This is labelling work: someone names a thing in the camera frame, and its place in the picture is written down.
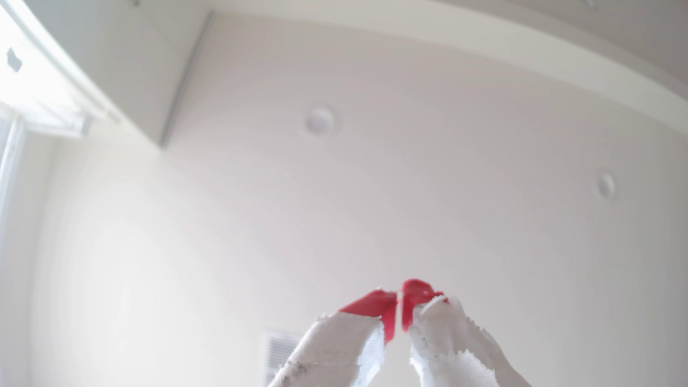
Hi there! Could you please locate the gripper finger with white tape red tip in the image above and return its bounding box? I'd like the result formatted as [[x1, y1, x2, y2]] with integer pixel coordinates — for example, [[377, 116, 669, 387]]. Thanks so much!
[[268, 289, 399, 387], [401, 278, 533, 387]]

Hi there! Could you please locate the white wall air vent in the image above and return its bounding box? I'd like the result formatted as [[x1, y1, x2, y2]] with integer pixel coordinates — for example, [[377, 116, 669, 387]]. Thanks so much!
[[262, 329, 302, 387]]

